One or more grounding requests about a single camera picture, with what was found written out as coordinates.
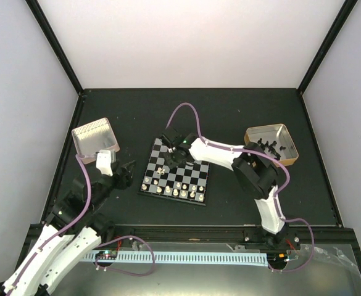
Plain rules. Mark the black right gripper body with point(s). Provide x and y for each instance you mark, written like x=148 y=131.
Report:
x=175 y=161

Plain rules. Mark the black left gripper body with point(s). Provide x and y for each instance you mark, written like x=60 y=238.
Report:
x=123 y=179

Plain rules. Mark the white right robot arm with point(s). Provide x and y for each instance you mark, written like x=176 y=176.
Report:
x=256 y=174

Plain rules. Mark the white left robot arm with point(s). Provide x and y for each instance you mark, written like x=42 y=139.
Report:
x=72 y=229

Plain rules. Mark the pile of black chess pieces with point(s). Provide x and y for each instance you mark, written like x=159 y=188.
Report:
x=270 y=148

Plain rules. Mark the black and white chessboard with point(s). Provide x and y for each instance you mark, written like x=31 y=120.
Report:
x=198 y=175

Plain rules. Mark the pink metal tin box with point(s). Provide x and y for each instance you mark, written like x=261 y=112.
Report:
x=92 y=137

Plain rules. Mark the gold metal tin tray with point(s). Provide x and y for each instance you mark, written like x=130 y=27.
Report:
x=278 y=133

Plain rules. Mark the light blue slotted cable duct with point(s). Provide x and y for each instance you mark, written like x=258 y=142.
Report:
x=185 y=258

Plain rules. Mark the black frame post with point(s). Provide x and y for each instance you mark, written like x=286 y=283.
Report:
x=51 y=37
x=333 y=32

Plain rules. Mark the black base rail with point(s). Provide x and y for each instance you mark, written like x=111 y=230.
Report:
x=241 y=234

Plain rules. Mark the black frame post right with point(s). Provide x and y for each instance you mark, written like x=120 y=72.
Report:
x=333 y=32

